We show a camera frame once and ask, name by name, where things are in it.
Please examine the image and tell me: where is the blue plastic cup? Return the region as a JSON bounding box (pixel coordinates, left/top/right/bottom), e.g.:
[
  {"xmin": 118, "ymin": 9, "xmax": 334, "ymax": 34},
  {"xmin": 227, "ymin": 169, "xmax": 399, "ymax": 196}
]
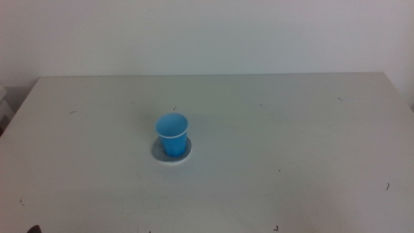
[{"xmin": 153, "ymin": 111, "xmax": 190, "ymax": 159}]

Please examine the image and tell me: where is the round grey cup mat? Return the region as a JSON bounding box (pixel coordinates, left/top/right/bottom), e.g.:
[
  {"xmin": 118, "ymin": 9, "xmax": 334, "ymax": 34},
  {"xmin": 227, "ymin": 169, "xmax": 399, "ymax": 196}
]
[{"xmin": 150, "ymin": 135, "xmax": 193, "ymax": 166}]

